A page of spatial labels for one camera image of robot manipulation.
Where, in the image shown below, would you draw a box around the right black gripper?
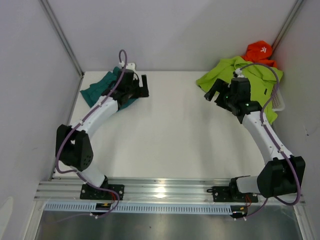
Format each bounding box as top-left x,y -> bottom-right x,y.
203,79 -> 236,113

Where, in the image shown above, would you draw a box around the teal green shorts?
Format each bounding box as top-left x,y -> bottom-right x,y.
80,66 -> 121,108

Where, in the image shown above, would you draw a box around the lime green shorts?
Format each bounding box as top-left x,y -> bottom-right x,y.
195,55 -> 284,126

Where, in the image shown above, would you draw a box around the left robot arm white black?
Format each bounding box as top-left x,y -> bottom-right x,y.
55,68 -> 150,200

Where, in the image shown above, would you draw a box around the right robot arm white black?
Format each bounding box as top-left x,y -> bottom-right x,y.
204,77 -> 306,202

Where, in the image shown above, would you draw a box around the orange shorts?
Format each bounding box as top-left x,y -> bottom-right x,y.
242,40 -> 278,68

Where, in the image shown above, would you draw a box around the white plastic basket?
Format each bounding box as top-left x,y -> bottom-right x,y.
271,84 -> 286,112

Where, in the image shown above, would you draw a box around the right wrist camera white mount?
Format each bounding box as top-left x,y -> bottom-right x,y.
233,68 -> 245,78

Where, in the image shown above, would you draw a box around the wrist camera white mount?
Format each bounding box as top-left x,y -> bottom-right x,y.
233,68 -> 245,78
119,61 -> 139,80

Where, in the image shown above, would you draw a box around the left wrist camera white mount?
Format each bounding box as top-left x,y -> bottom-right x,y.
119,61 -> 139,80

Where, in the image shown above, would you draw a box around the aluminium rail frame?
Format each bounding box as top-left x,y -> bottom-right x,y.
34,72 -> 306,206

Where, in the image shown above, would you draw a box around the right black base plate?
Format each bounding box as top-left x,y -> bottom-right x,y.
206,186 -> 259,203

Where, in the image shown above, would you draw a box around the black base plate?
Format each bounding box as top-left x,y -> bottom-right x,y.
206,186 -> 259,203
79,184 -> 125,201

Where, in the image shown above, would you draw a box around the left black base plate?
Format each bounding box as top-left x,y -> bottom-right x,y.
79,184 -> 125,201

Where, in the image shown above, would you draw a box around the right corner aluminium post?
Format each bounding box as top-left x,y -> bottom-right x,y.
272,0 -> 306,50

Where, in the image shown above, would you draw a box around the corner aluminium post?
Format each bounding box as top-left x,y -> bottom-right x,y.
38,0 -> 84,78
272,0 -> 306,50

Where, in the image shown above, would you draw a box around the slotted grey cable duct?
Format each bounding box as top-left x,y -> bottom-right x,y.
44,201 -> 246,215

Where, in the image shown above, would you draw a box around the left corner aluminium post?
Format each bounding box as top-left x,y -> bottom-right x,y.
38,0 -> 84,78

